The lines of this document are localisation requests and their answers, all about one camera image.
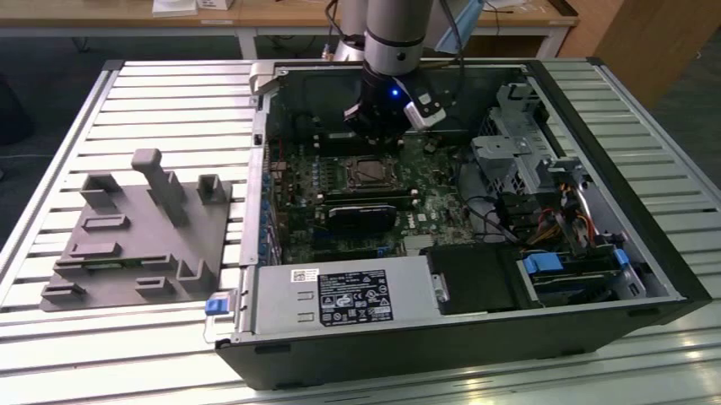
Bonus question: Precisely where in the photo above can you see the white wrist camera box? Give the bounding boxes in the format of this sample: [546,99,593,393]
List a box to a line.
[402,78,452,130]

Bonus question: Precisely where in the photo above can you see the silver square CPU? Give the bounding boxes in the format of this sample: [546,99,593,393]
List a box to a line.
[355,162,390,181]

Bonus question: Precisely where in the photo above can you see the black power supply label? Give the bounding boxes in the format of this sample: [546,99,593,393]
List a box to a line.
[317,269,397,328]

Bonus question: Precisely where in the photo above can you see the black internal cables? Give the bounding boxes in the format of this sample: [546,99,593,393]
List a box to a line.
[465,194,524,245]

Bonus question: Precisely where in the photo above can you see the wooden cabinet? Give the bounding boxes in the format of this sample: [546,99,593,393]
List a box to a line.
[557,0,721,109]

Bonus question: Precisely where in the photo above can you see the wooden desk with white frame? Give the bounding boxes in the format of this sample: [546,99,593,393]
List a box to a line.
[0,0,581,60]

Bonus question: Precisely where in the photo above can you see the orange and yellow wire bundle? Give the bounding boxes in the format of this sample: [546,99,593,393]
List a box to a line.
[529,208,600,246]

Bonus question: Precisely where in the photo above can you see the metal socket cover frame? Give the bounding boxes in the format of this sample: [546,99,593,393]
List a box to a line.
[341,155,406,190]

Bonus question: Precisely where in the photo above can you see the blue disk carrier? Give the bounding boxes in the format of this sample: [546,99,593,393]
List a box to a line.
[521,251,566,280]

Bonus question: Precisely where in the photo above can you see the grey plastic parts rack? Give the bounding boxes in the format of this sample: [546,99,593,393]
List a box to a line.
[40,148,235,314]

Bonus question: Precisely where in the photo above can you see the small silver heatsink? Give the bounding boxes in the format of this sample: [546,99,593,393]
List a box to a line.
[404,235,437,257]

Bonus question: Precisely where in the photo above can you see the grey metal drive cage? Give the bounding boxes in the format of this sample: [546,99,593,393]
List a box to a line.
[470,82,588,199]

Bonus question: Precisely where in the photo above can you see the black drive bay box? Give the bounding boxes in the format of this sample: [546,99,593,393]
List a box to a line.
[422,244,529,317]

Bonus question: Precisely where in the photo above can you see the black open PC case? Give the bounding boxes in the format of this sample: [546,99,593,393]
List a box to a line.
[213,57,712,392]

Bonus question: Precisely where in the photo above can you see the black graphics card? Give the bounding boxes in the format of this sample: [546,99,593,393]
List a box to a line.
[325,203,400,237]

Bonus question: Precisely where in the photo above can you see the black CPU socket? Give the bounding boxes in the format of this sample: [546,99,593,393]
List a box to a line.
[335,154,408,192]

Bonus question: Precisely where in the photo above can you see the grey power supply unit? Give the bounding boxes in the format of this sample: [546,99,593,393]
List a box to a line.
[247,256,444,335]

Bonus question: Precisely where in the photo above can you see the blue plastic case latch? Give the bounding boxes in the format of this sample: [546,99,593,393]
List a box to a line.
[206,294,235,316]

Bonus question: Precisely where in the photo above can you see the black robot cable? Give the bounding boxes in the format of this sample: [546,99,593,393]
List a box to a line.
[442,0,470,111]

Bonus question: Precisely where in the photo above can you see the black RAM slot bank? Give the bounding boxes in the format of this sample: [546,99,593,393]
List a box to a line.
[313,130,408,156]
[322,188,414,206]

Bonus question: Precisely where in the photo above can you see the green motherboard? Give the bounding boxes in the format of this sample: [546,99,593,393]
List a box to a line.
[263,133,498,265]

